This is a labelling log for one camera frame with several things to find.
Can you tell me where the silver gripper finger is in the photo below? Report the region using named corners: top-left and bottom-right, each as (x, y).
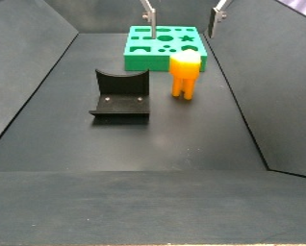
top-left (140, 0), bottom-right (156, 38)
top-left (208, 0), bottom-right (232, 37)

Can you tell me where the orange three prong block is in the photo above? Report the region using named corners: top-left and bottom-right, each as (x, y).
top-left (168, 49), bottom-right (200, 100)

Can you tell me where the green foam shape board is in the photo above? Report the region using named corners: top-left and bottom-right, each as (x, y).
top-left (123, 26), bottom-right (207, 71)

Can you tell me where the black curved bracket stand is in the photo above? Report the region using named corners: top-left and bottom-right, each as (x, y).
top-left (89, 70), bottom-right (151, 116)

